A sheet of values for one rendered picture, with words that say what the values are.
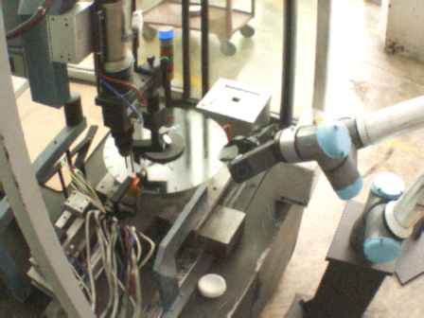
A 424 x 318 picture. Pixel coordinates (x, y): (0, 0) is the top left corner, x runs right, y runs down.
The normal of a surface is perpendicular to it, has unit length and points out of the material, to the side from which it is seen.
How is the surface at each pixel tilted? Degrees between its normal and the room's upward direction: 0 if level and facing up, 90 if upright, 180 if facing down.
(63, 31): 90
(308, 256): 0
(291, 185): 90
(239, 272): 0
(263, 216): 0
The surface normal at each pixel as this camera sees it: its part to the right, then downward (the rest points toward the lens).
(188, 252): 0.00, -0.74
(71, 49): -0.42, 0.61
